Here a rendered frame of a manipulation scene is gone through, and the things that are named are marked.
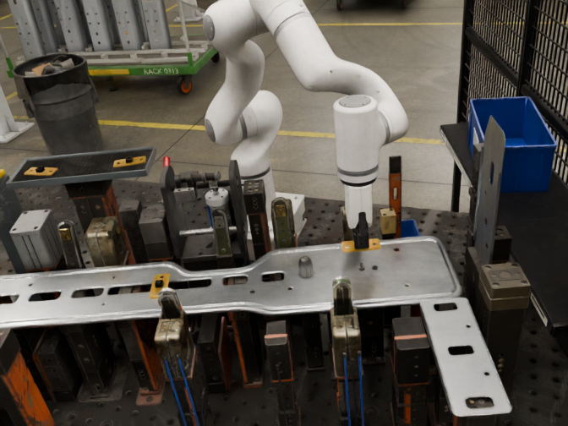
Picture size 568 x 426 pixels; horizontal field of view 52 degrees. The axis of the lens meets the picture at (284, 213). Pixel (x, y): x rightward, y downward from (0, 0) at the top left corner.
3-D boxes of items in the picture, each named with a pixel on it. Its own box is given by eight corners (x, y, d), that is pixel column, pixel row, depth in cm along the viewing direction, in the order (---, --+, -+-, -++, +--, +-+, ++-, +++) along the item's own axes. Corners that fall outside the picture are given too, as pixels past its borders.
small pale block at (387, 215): (383, 329, 157) (381, 216, 137) (381, 319, 160) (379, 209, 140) (395, 328, 156) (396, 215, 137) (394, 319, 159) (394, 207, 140)
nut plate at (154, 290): (165, 297, 130) (164, 293, 130) (148, 298, 131) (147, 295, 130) (170, 274, 138) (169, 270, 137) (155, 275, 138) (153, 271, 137)
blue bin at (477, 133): (481, 193, 147) (485, 147, 140) (466, 139, 172) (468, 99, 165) (550, 192, 145) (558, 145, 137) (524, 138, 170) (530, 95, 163)
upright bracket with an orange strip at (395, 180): (390, 318, 160) (389, 157, 133) (389, 314, 161) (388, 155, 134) (401, 317, 160) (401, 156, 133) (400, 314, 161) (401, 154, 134)
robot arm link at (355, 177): (335, 154, 121) (335, 166, 122) (338, 174, 113) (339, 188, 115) (375, 150, 120) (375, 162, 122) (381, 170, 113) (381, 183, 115)
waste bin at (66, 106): (29, 172, 420) (-9, 76, 381) (74, 139, 462) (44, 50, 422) (85, 178, 403) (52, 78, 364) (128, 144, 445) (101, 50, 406)
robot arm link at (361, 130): (364, 147, 122) (328, 161, 118) (363, 87, 115) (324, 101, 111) (390, 161, 115) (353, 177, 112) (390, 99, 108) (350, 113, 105)
